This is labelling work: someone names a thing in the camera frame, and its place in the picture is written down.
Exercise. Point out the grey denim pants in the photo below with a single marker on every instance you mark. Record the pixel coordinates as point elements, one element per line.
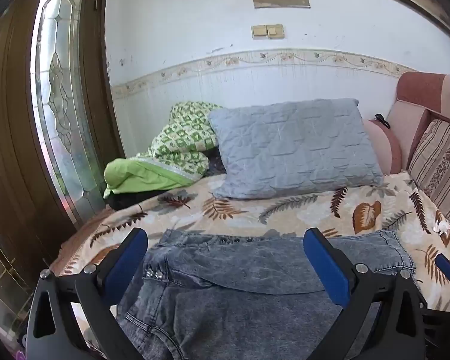
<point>240,296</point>

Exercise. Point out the leaf print blanket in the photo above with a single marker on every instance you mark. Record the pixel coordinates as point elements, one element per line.
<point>292,213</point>

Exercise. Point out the grey quilted pillow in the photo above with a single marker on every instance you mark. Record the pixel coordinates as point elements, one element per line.
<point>292,150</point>

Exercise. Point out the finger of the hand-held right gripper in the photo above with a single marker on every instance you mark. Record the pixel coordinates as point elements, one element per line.
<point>447,268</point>

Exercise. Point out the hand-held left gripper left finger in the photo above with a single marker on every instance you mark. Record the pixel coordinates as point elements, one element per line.
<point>129,260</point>

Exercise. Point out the brown door with glass pane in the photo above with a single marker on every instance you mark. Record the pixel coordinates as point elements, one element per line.
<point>11,138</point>

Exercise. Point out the green patterned quilt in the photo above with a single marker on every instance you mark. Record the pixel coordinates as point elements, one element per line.
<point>180,138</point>

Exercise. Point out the striped sofa cushion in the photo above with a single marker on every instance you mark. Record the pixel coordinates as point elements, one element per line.
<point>440,165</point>

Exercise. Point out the small black object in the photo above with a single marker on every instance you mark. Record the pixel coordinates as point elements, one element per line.
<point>382,120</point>

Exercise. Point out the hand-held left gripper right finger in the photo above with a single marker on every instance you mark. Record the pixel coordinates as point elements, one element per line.
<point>328,266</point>

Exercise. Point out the beige wall switch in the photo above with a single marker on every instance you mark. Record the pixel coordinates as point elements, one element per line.
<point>275,32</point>
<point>259,32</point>

